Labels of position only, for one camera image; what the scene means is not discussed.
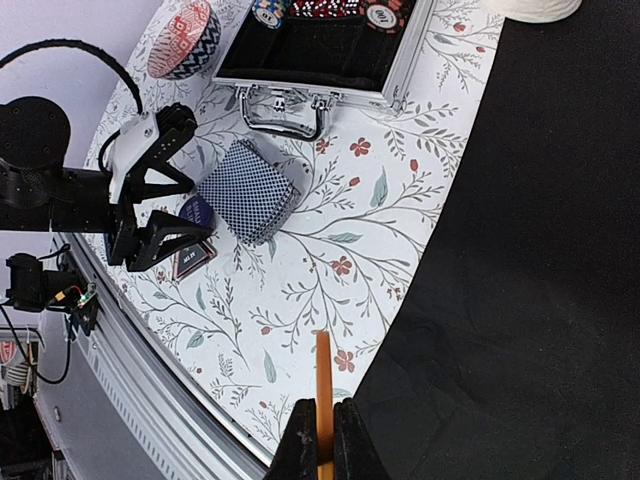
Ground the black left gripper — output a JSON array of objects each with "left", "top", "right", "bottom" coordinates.
[{"left": 104, "top": 103, "right": 213, "bottom": 272}]

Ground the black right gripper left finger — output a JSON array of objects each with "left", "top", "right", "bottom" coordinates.
[{"left": 263, "top": 399, "right": 318, "bottom": 480}]

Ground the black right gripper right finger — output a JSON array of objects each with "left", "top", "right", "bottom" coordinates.
[{"left": 333, "top": 398, "right": 390, "bottom": 480}]

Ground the purple small blind button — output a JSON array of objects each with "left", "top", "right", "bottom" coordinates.
[{"left": 179, "top": 195, "right": 215, "bottom": 230}]

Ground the orange big blind button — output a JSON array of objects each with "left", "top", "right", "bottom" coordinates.
[{"left": 316, "top": 331, "right": 334, "bottom": 480}]

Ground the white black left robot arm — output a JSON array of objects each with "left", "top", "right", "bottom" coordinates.
[{"left": 1, "top": 39, "right": 213, "bottom": 272}]

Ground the red triangular all-in marker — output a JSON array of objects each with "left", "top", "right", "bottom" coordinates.
[{"left": 172, "top": 241, "right": 217, "bottom": 282}]

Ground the blue playing card deck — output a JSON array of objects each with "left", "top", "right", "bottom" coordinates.
[{"left": 197, "top": 140, "right": 300, "bottom": 246}]

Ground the red patterned bowl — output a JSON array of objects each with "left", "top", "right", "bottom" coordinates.
[{"left": 147, "top": 1, "right": 222, "bottom": 81}]

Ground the aluminium poker chip case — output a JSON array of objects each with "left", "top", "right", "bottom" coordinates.
[{"left": 214, "top": 1, "right": 435, "bottom": 141}]

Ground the black poker mat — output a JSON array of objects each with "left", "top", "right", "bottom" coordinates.
[{"left": 355, "top": 1, "right": 639, "bottom": 479}]

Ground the blue green chip stack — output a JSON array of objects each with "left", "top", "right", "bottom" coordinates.
[{"left": 251, "top": 0, "right": 293, "bottom": 30}]

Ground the floral table cloth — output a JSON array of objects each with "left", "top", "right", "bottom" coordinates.
[{"left": 105, "top": 1, "right": 504, "bottom": 461}]

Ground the row of red dice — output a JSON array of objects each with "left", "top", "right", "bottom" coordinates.
[{"left": 289, "top": 0, "right": 361, "bottom": 18}]

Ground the red black chip stack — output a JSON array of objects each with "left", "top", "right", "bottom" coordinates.
[{"left": 359, "top": 0, "right": 415, "bottom": 34}]

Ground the white ceramic cup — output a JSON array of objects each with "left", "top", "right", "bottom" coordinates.
[{"left": 481, "top": 0, "right": 582, "bottom": 24}]

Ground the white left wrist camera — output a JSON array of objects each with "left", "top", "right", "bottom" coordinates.
[{"left": 106, "top": 112, "right": 160, "bottom": 205}]

